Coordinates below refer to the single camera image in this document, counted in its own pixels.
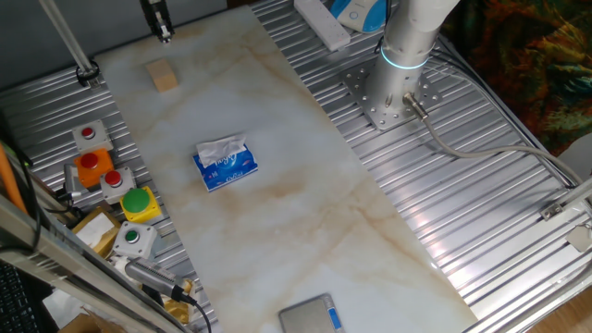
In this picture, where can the black keyboard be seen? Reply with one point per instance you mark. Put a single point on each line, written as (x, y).
(16, 300)

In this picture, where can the grey box green button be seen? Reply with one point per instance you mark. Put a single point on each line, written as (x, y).
(134, 240)

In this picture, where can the orange pole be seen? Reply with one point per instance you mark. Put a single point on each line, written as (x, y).
(9, 180)

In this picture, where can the colourful patterned cloth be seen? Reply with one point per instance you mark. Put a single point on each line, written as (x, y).
(522, 65)

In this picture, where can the yellow box green button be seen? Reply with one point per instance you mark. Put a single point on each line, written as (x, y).
(140, 205)

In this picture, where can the light wooden block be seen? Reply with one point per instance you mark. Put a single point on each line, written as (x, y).
(162, 75)

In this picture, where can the aluminium frame bar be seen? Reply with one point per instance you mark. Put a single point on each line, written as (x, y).
(69, 268)

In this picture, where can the orange box red button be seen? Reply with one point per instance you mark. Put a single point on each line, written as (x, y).
(92, 168)

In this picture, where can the gold foil package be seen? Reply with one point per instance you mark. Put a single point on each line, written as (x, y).
(178, 312)

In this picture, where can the grey box red button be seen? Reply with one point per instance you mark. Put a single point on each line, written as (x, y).
(91, 136)
(116, 185)

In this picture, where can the blue and white device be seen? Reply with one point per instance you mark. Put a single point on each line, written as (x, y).
(358, 14)

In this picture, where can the grey ribbed handheld device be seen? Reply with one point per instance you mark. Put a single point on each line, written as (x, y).
(150, 275)

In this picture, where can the aluminium profile post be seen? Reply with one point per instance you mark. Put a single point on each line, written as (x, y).
(65, 32)

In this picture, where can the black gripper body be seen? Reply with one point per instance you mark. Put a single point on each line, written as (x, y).
(152, 9)

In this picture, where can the blue tissue pack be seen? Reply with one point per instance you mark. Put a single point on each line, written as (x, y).
(226, 166)

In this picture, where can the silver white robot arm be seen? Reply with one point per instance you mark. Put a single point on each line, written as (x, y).
(402, 55)

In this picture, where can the small metal bracket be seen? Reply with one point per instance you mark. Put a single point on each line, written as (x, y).
(551, 211)

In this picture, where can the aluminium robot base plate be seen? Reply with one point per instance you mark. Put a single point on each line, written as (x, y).
(384, 115)

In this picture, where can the brown cardboard box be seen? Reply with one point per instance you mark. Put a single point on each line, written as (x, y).
(88, 324)

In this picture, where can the white power strip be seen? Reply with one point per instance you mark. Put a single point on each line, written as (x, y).
(324, 23)

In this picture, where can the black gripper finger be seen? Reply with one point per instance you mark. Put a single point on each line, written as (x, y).
(159, 31)
(168, 30)

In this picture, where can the silver metal box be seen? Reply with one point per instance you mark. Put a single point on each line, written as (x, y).
(71, 180)

